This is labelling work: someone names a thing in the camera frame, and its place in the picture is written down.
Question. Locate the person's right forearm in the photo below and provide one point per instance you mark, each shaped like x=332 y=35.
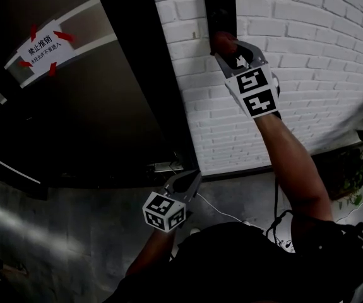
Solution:
x=295 y=163

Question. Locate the reddish brown cloth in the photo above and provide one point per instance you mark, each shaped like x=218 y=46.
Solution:
x=223 y=43

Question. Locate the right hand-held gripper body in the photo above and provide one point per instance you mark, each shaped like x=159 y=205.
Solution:
x=257 y=90

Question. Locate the green potted plant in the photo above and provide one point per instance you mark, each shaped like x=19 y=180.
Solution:
x=361 y=166

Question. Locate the metal door floor hinge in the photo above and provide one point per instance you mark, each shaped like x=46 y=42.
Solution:
x=167 y=166

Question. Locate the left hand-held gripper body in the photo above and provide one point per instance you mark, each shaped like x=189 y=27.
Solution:
x=165 y=211

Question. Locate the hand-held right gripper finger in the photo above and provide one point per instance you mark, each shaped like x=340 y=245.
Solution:
x=225 y=66
x=257 y=55

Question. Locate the dark glass door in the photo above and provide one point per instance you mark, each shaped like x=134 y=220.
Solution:
x=105 y=112

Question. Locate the large white taped paper sign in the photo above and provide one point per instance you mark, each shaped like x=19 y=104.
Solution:
x=42 y=50

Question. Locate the black door frame post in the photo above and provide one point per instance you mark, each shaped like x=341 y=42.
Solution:
x=156 y=74

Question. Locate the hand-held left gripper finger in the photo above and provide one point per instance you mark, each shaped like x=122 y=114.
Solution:
x=171 y=183
x=194 y=188

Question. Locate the black wall access panel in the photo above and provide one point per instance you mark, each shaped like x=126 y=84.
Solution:
x=219 y=11

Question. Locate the person's black shirt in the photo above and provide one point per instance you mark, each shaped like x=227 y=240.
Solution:
x=238 y=264

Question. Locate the black door with white strip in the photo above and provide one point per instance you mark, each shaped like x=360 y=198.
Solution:
x=7 y=166

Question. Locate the person's left forearm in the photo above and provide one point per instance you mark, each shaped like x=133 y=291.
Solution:
x=151 y=251

